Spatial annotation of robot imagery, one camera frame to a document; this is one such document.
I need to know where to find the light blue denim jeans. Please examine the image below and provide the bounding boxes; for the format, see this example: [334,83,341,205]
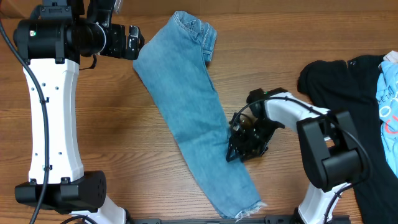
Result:
[133,11,264,220]

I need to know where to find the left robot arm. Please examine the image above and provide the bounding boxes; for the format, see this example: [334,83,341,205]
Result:
[8,0,144,223]

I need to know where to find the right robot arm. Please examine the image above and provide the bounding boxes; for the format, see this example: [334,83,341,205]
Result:
[226,88,371,224]

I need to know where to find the black t-shirt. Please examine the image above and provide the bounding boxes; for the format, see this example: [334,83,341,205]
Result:
[297,55,397,223]

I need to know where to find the light blue printed t-shirt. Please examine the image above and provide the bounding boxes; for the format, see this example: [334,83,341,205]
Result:
[376,61,397,175]

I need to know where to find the white pink garment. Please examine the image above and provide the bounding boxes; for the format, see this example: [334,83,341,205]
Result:
[383,50,398,63]

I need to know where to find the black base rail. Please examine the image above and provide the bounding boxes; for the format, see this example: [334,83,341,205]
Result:
[124,213,351,224]

